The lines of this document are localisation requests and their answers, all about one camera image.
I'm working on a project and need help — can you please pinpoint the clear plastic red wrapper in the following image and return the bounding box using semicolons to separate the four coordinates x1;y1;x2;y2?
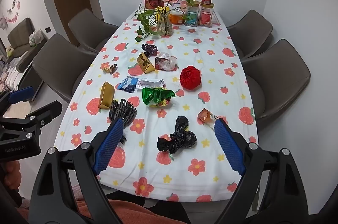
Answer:
155;52;178;71

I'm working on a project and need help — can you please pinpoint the red label candy jar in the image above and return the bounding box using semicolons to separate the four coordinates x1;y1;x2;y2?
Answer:
199;2;215;27

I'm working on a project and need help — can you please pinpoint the pink wall banner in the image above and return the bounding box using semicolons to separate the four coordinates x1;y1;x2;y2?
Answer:
0;0;22;26

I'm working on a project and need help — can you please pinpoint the orange candy wrapper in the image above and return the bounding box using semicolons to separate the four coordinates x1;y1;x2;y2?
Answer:
198;108;219;131

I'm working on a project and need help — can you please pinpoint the grey-brown sofa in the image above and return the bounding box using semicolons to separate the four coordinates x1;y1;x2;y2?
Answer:
7;17;48;58

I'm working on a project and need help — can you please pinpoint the gold triangular box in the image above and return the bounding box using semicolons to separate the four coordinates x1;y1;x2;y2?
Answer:
136;52;156;74

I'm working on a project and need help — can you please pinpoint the gold rectangular box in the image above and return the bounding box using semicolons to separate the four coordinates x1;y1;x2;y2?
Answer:
98;81;116;109

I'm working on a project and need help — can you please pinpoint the blue packet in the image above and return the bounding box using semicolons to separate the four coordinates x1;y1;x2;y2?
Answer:
117;76;139;94

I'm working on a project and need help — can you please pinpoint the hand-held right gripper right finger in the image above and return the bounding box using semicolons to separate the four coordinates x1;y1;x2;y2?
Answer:
214;118;309;224

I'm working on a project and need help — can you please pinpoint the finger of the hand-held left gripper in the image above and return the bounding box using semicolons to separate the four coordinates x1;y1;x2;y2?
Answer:
0;100;63;138
0;86;36;110

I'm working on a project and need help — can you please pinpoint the black plastic bag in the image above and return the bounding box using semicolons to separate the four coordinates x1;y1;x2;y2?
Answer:
157;116;197;154

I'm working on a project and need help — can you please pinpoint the white plastic bag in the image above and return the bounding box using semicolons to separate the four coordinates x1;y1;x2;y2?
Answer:
29;29;43;46

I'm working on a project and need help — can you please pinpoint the orange plastic tub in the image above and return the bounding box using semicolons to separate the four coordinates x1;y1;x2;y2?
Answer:
169;11;187;24

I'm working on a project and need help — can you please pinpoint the clear glass vase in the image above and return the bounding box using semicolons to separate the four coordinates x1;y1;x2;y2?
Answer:
156;13;173;36

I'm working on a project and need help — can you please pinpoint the person's left hand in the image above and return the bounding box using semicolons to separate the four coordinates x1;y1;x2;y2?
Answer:
3;161;22;191

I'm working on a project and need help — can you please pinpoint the white printed wrapper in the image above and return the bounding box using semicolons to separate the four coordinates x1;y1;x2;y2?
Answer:
137;79;165;88

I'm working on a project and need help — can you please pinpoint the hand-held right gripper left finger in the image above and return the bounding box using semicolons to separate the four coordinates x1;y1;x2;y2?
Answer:
29;118;124;224

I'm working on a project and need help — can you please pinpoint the red rose-shaped cloth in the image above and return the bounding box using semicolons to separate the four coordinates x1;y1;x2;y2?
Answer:
180;65;202;90

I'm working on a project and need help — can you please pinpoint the purple foil wrapper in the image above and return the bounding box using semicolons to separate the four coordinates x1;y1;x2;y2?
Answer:
141;44;158;57

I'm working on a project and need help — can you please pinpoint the striped blanket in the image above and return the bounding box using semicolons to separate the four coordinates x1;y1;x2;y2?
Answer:
0;52;27;92

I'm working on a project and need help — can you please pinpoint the grey-brown dining chair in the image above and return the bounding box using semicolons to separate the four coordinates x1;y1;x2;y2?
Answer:
241;39;311;129
68;9;119;53
226;10;274;59
33;33;98;103

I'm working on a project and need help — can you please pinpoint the black ribbed paper liner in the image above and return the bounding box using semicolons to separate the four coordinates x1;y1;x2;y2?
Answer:
109;98;138;144

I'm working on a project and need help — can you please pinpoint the glass vase with plants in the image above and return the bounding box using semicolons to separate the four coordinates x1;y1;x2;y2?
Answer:
135;6;169;42

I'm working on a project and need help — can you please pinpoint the green foil wrapper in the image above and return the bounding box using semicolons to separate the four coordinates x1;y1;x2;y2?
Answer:
142;87;176;108

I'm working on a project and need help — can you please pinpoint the jar of blue candies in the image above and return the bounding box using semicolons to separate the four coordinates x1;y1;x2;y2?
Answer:
184;0;200;27

